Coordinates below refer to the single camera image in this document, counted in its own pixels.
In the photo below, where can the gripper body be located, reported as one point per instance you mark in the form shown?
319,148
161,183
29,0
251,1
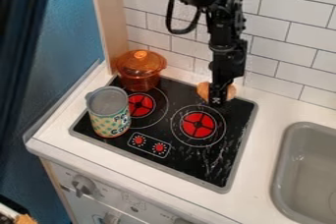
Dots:
227,61

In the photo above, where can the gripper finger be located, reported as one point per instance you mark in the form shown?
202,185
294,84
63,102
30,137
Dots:
218,95

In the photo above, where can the orange toy bread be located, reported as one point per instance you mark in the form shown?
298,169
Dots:
203,91

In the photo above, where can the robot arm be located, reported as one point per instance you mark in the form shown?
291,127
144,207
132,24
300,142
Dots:
221,2

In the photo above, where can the toy stove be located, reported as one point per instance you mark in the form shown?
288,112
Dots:
184,142

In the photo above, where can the orange transparent pot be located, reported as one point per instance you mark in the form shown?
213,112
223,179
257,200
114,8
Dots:
140,79

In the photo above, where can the orange transparent lid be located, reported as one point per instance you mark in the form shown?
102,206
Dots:
140,59

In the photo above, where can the green dotted can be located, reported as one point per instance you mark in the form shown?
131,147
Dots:
108,113

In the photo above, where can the toy sink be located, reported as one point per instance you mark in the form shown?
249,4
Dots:
306,175

